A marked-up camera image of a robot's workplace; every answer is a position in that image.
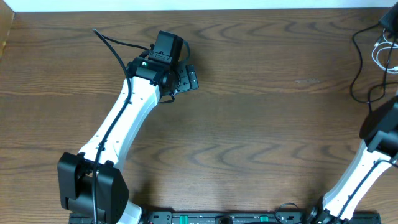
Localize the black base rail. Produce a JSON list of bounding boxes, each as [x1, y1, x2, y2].
[[68, 210, 382, 224]]

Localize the black usb cable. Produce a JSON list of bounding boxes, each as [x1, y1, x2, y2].
[[349, 23, 398, 114]]

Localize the white cable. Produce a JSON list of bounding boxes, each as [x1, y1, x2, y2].
[[371, 29, 398, 75]]

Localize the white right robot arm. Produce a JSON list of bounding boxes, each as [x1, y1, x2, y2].
[[298, 2, 397, 224]]

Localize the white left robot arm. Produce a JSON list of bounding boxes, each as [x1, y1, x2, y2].
[[57, 31, 198, 224]]

